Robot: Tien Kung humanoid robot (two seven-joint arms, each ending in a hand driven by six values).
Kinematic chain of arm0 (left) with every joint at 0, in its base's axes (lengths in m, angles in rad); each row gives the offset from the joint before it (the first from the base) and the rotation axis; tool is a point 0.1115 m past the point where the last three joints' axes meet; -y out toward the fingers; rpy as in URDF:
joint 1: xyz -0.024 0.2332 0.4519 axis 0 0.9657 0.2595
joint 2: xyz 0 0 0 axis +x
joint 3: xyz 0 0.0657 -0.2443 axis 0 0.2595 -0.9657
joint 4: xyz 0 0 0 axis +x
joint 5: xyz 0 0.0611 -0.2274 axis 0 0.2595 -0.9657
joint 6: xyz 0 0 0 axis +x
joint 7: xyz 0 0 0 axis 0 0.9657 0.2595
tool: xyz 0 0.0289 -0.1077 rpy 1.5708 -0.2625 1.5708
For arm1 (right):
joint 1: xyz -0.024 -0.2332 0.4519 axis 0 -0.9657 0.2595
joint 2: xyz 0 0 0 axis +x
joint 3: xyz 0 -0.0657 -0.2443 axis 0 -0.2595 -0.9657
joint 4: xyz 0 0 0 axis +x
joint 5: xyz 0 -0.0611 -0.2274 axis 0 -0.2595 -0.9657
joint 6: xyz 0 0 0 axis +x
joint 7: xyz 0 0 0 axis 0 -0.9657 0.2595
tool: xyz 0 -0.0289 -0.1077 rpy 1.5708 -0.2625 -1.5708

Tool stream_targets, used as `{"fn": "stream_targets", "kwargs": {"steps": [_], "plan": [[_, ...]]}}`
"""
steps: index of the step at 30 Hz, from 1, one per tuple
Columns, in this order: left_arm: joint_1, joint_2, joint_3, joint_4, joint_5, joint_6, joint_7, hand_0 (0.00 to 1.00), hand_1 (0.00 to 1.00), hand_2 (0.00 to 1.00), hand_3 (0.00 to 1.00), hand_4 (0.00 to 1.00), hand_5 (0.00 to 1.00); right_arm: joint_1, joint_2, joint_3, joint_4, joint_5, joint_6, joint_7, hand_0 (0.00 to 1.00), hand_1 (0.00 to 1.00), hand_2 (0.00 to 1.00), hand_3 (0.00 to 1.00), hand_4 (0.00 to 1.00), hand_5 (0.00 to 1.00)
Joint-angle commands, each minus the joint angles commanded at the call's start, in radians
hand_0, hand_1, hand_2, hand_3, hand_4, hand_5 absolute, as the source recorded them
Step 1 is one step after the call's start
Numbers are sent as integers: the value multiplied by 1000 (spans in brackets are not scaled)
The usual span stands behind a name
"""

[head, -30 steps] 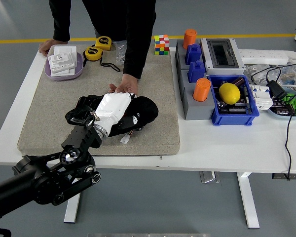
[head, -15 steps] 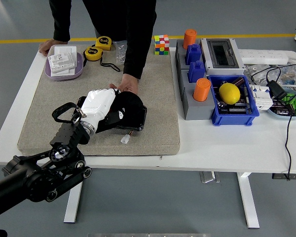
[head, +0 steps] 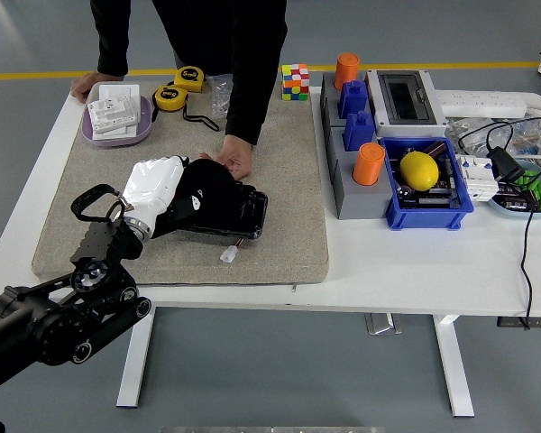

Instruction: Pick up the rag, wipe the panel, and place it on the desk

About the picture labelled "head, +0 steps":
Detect person's left hand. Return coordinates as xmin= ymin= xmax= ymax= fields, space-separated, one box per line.
xmin=197 ymin=134 xmax=254 ymax=180

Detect person's right hand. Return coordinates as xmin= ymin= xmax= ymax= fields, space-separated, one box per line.
xmin=69 ymin=70 xmax=112 ymax=103

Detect glossy black panel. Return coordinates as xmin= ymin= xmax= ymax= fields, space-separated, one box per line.
xmin=161 ymin=183 xmax=270 ymax=240

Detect clear plastic bag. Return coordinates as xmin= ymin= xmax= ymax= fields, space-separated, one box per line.
xmin=206 ymin=74 xmax=231 ymax=119

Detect grey-brown mat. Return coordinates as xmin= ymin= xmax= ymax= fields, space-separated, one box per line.
xmin=31 ymin=79 xmax=330 ymax=288

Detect purple plastic tray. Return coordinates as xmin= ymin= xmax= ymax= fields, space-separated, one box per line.
xmin=80 ymin=92 xmax=155 ymax=149

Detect colourful puzzle cube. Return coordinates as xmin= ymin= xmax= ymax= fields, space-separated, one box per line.
xmin=281 ymin=62 xmax=311 ymax=102

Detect grey holder block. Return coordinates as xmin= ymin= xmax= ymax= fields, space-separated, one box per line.
xmin=319 ymin=70 xmax=375 ymax=132
xmin=326 ymin=125 xmax=396 ymax=221

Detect blue plastic block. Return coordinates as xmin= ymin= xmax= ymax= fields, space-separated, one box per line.
xmin=339 ymin=79 xmax=370 ymax=121
xmin=344 ymin=110 xmax=377 ymax=152

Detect person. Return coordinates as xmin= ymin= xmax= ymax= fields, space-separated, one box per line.
xmin=69 ymin=0 xmax=289 ymax=180

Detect orange cylinder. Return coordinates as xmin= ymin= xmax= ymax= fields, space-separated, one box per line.
xmin=334 ymin=52 xmax=362 ymax=91
xmin=352 ymin=142 xmax=387 ymax=186

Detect yellow lemon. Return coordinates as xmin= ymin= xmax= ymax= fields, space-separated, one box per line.
xmin=399 ymin=151 xmax=441 ymax=190

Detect blue plastic bin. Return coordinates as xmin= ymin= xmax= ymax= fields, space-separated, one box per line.
xmin=378 ymin=136 xmax=475 ymax=232

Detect brown cylindrical capacitor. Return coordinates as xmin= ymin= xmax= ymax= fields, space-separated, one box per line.
xmin=422 ymin=140 xmax=448 ymax=160

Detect black electronic module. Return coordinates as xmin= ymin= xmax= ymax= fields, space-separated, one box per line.
xmin=415 ymin=191 xmax=462 ymax=211

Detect grey electrical distribution box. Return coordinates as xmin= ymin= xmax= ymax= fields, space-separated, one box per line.
xmin=364 ymin=69 xmax=448 ymax=140

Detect clear bag of washers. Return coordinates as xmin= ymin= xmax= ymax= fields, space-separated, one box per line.
xmin=445 ymin=115 xmax=492 ymax=154

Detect white table leg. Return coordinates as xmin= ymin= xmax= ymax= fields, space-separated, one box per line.
xmin=432 ymin=314 xmax=475 ymax=419
xmin=115 ymin=305 xmax=157 ymax=410

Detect white circuit breaker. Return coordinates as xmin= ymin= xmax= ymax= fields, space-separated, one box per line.
xmin=454 ymin=153 xmax=500 ymax=205

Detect white power strip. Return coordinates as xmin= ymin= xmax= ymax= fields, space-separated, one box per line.
xmin=435 ymin=89 xmax=529 ymax=119

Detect dark capacitor pack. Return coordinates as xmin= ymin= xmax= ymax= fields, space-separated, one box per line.
xmin=498 ymin=182 xmax=541 ymax=213

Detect clear bag of blue parts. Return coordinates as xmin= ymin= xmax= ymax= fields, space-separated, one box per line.
xmin=507 ymin=121 xmax=541 ymax=157

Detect green terminal blocks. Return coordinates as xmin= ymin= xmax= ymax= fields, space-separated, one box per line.
xmin=513 ymin=170 xmax=541 ymax=213

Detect black table height controller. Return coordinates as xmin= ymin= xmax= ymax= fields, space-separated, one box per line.
xmin=497 ymin=317 xmax=541 ymax=329

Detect white switch plate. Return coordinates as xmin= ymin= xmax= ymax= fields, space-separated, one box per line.
xmin=91 ymin=95 xmax=151 ymax=142
xmin=97 ymin=83 xmax=142 ymax=103

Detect white wall socket module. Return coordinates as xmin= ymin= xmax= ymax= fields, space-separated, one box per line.
xmin=87 ymin=96 xmax=140 ymax=132

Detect yellow tape measure with strap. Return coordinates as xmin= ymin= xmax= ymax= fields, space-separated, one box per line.
xmin=151 ymin=84 xmax=221 ymax=133

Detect white wire connector plug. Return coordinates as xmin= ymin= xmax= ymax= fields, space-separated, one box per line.
xmin=219 ymin=241 xmax=247 ymax=264

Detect silver metal bracket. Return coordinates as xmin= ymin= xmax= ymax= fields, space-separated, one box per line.
xmin=364 ymin=312 xmax=403 ymax=336

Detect black power adapter with cord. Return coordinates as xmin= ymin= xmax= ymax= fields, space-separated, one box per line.
xmin=457 ymin=116 xmax=541 ymax=331

